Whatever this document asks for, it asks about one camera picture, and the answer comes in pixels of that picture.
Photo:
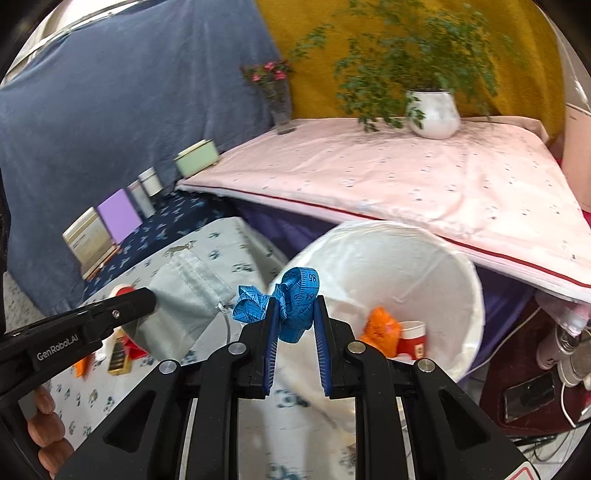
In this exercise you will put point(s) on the red paper cup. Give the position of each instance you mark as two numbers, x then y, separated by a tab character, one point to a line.
412	341
132	350

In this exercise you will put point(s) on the blue grey blanket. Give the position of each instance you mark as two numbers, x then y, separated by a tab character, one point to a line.
110	101

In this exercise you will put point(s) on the black gold cigarette pack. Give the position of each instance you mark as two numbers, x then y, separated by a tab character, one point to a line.
119	361

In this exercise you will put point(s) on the white trash bin with liner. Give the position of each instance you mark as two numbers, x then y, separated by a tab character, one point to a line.
413	274

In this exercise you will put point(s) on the panda print tablecloth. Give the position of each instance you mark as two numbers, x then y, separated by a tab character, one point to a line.
295	433

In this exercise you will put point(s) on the pink bed sheet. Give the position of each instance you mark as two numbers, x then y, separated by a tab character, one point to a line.
493	189

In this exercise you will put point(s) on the person's left hand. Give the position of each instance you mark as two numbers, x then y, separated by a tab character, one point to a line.
47	431

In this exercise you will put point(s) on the white tall tube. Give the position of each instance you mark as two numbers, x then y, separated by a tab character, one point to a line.
141	199

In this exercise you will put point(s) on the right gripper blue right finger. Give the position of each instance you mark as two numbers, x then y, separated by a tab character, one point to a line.
322	343

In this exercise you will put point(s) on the smartphone on red surface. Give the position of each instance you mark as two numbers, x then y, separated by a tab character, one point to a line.
529	396

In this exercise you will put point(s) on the beige gold gift box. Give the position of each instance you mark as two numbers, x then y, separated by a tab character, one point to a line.
90	242

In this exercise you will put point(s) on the glass vase pink flowers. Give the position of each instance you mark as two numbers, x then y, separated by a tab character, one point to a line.
271	79

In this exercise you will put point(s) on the blue measuring tape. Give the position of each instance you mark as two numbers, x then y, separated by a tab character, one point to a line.
295	297

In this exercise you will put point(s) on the yellow blanket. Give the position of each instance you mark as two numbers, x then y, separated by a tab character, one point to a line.
535	91

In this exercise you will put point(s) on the mint green tissue box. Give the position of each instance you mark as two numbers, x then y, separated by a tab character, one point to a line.
196	158

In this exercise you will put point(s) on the orange snack wrapper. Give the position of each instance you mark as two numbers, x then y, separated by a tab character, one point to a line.
383	332

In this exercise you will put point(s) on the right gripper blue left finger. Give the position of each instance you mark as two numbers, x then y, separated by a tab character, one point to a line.
271	337

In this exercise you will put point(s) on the white round jar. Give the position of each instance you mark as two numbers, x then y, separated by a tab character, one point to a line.
150	182

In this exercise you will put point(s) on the white pot green plant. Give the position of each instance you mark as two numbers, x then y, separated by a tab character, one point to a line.
403	48

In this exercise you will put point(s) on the purple card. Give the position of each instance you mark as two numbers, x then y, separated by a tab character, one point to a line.
119	216

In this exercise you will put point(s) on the navy floral cloth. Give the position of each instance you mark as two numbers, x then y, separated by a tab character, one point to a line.
180	214

